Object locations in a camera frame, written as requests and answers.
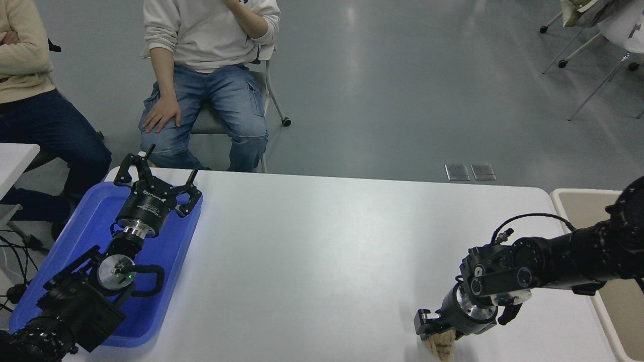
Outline large pale bin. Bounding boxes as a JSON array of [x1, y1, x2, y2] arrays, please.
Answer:
[[550, 189, 644, 362]]

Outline grey office chair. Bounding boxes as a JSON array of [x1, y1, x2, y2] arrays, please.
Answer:
[[191, 43, 292, 174]]

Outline blue plastic tray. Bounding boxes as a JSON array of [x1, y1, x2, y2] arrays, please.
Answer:
[[9, 181, 203, 348]]

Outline black cables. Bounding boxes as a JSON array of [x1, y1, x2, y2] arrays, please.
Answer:
[[0, 229, 43, 315]]

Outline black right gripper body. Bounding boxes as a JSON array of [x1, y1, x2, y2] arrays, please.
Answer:
[[436, 285, 485, 337]]

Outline seated person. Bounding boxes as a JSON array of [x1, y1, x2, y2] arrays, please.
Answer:
[[0, 0, 112, 242], [138, 0, 281, 173]]

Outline person's right hand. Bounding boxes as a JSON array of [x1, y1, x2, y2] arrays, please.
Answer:
[[142, 96, 182, 134]]

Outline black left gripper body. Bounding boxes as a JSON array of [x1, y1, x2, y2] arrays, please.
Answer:
[[116, 181, 178, 238]]

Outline white chair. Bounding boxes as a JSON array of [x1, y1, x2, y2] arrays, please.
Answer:
[[569, 4, 644, 121]]

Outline tan paper ball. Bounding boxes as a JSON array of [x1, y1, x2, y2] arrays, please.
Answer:
[[423, 329, 456, 361]]

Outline black plug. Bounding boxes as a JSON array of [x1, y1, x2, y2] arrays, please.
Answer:
[[6, 283, 29, 305]]

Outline small white table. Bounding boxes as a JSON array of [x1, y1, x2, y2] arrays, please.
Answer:
[[0, 143, 41, 227]]

